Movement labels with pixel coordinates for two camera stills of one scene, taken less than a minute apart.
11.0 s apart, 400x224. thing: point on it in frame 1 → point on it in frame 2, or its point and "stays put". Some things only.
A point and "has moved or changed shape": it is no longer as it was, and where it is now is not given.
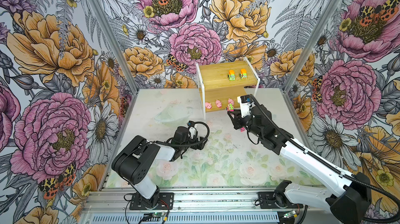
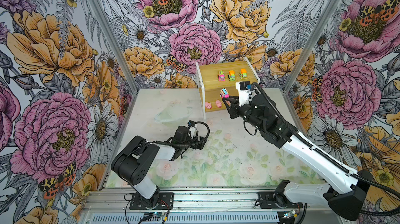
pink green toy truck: [230, 108] has moved or changed shape
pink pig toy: [218, 103] stays put
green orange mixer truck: [243, 74] stays put
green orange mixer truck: [231, 75] stays put
